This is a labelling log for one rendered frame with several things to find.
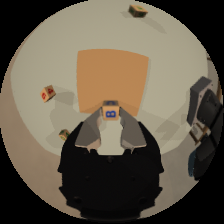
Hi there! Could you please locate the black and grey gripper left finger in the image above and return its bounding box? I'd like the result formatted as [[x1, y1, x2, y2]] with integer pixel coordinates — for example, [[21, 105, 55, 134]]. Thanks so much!
[[57, 107, 103, 173]]

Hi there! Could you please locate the orange flat mat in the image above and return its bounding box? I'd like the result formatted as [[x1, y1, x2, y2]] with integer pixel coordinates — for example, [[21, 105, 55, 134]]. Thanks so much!
[[77, 49, 149, 117]]

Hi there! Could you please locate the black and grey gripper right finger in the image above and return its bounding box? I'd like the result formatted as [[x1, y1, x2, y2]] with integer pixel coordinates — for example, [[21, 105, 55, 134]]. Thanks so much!
[[119, 107, 164, 174]]

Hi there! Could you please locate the tan letter block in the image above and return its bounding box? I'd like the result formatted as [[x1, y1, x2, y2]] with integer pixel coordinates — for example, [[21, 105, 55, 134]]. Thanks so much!
[[58, 129, 70, 141], [128, 5, 148, 18], [102, 100, 120, 120], [40, 85, 56, 103]]

